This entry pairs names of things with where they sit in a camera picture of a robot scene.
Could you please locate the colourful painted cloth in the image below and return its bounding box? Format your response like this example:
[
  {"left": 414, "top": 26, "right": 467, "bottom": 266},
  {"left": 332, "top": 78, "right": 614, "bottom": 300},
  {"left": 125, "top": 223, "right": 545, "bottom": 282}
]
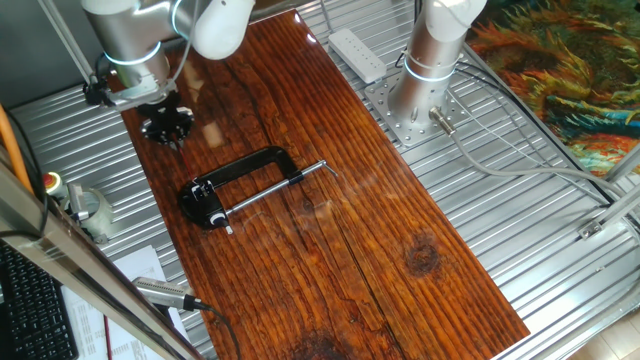
[{"left": 467, "top": 0, "right": 640, "bottom": 176}]

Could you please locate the white power strip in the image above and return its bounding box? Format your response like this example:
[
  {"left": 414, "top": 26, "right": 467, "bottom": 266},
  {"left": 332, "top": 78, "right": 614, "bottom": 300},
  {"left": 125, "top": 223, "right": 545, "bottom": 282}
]
[{"left": 327, "top": 28, "right": 388, "bottom": 85}]

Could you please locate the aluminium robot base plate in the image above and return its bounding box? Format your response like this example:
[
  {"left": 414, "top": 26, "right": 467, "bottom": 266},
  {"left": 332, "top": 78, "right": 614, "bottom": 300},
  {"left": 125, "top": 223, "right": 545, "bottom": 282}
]
[{"left": 363, "top": 72, "right": 471, "bottom": 147}]

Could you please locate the brown wooden board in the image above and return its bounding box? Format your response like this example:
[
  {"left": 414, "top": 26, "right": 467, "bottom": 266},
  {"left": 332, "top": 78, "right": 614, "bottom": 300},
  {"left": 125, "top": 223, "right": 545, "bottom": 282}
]
[{"left": 105, "top": 9, "right": 531, "bottom": 360}]

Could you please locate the black keyboard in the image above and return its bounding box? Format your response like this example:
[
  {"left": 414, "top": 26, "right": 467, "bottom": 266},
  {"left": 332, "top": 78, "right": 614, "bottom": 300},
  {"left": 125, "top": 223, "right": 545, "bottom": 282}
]
[{"left": 0, "top": 242, "right": 80, "bottom": 360}]

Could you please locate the aluminium frame post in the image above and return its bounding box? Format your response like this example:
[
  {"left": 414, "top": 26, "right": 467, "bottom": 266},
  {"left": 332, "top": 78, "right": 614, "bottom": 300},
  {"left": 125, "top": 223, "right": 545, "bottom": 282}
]
[{"left": 37, "top": 0, "right": 114, "bottom": 109}]

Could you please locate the printed paper sheet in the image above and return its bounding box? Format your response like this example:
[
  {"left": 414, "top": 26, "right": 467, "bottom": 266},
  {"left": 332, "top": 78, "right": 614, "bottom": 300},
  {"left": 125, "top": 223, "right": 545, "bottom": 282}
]
[{"left": 62, "top": 244, "right": 191, "bottom": 360}]

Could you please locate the aluminium profile strut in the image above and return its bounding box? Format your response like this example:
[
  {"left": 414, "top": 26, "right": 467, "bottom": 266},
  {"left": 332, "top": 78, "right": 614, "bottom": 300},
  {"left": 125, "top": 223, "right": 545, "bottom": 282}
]
[{"left": 577, "top": 144, "right": 640, "bottom": 241}]

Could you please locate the orange tube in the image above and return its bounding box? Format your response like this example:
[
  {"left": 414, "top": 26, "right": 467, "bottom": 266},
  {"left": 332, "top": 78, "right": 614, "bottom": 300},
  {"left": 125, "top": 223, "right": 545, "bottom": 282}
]
[{"left": 0, "top": 103, "right": 34, "bottom": 196}]

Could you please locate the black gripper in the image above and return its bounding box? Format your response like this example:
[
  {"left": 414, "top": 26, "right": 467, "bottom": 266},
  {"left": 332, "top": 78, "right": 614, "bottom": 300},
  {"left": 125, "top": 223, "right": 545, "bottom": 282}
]
[{"left": 139, "top": 94, "right": 195, "bottom": 150}]

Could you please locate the black C-clamp with steel screw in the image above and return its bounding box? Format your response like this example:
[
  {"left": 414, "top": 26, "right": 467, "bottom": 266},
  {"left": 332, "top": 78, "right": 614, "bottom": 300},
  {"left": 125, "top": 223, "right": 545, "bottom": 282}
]
[{"left": 178, "top": 145, "right": 340, "bottom": 231}]

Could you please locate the aluminium frame bar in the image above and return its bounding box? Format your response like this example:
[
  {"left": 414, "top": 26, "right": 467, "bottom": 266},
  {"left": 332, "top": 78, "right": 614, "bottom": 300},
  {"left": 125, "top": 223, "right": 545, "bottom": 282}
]
[{"left": 0, "top": 149, "right": 204, "bottom": 360}]

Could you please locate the thin white cable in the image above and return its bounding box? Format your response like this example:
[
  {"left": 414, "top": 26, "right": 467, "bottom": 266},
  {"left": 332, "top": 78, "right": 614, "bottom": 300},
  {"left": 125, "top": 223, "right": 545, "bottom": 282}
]
[{"left": 449, "top": 84, "right": 606, "bottom": 204}]

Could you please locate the silver handheld device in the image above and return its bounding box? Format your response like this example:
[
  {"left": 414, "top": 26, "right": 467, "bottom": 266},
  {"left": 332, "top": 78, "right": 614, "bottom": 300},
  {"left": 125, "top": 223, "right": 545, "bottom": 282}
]
[{"left": 132, "top": 277, "right": 211, "bottom": 312}]

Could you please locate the red emergency stop button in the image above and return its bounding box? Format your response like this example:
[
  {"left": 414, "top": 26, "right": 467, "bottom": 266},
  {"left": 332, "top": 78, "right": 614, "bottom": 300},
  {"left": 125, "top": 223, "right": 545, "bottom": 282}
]
[{"left": 42, "top": 172, "right": 69, "bottom": 201}]

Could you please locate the black device cable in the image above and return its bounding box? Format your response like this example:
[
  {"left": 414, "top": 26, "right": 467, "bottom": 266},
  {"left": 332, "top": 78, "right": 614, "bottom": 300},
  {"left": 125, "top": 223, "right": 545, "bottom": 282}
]
[{"left": 199, "top": 299, "right": 242, "bottom": 360}]

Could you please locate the clear tape roll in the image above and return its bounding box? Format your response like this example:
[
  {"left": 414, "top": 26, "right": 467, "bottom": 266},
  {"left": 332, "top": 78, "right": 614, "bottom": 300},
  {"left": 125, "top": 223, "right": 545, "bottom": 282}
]
[{"left": 69, "top": 187, "right": 116, "bottom": 244}]

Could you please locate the red pen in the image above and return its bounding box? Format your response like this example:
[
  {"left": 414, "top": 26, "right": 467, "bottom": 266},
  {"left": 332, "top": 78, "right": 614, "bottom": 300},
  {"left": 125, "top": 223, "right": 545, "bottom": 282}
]
[{"left": 103, "top": 314, "right": 114, "bottom": 360}]

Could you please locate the thick grey cable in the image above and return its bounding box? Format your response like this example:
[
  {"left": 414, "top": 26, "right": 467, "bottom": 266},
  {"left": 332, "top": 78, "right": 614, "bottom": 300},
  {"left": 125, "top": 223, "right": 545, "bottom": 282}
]
[{"left": 428, "top": 106, "right": 640, "bottom": 221}]

